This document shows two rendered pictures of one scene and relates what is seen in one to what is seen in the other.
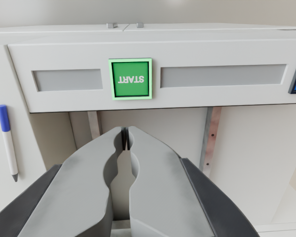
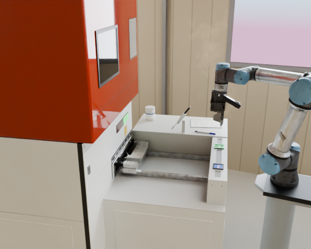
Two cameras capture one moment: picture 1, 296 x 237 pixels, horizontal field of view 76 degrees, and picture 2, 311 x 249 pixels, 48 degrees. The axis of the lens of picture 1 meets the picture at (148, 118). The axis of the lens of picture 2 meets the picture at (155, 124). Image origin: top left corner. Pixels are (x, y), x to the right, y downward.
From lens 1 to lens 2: 2.02 m
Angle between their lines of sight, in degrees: 69
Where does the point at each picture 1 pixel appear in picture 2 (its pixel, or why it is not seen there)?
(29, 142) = (205, 135)
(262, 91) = (213, 160)
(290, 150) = (166, 201)
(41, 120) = (208, 140)
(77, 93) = (216, 141)
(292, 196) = (93, 236)
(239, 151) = (171, 186)
